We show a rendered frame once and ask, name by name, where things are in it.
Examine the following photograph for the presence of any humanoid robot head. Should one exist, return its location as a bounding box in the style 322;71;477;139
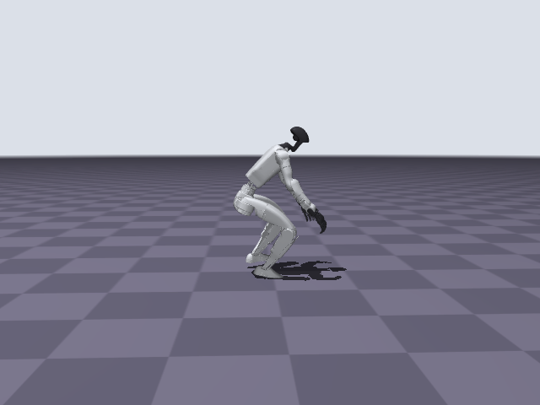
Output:
279;127;309;152

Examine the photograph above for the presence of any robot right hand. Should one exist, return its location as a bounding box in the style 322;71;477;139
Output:
307;208;327;234

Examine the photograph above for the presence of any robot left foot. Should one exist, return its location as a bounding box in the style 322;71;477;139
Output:
246;252;270;263

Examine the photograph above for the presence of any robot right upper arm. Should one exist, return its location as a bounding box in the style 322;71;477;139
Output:
275;150;294;192

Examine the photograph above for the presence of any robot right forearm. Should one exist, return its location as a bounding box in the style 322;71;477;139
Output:
290;179;316;213

